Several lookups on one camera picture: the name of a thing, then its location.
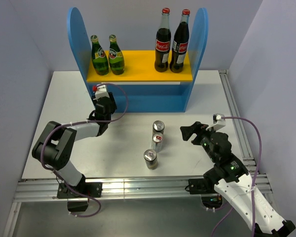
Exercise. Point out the green glass bottle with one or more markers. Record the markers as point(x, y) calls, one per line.
point(116, 59)
point(98, 57)

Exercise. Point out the blue and yellow wooden shelf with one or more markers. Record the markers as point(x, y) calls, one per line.
point(148, 91)

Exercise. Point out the silver can red logo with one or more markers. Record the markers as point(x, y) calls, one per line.
point(156, 143)

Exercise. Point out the rear dark beverage can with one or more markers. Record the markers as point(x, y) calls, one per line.
point(158, 127)

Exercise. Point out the cola glass bottle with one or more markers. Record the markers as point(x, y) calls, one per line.
point(163, 42)
point(180, 43)

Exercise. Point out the left cola glass bottle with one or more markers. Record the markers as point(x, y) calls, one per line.
point(163, 42)

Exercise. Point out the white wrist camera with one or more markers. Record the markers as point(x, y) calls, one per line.
point(100, 91)
point(218, 122)

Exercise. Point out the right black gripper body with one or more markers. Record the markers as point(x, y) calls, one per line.
point(204, 143)

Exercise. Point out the right cola glass bottle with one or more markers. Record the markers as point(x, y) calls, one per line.
point(180, 43)

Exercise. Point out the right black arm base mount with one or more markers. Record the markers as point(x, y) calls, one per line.
point(210, 199)

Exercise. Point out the front aluminium rail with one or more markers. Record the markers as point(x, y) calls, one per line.
point(131, 207)

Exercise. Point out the dark gold beverage can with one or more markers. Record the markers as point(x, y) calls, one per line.
point(150, 157)

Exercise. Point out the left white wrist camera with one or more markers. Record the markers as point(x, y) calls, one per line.
point(100, 91)

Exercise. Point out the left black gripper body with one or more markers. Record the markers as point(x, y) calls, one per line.
point(109, 118)

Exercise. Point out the green glass bottle front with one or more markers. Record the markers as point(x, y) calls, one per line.
point(116, 59)

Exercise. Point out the right side aluminium rail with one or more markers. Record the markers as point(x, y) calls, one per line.
point(245, 148)

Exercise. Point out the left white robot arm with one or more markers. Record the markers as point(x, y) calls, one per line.
point(55, 144)

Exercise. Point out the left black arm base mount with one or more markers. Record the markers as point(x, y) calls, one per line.
point(78, 198)

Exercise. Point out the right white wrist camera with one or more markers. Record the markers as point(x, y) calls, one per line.
point(218, 122)

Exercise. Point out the aluminium rail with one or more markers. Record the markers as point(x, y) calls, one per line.
point(245, 148)
point(131, 207)

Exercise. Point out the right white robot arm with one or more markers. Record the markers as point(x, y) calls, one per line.
point(231, 179)

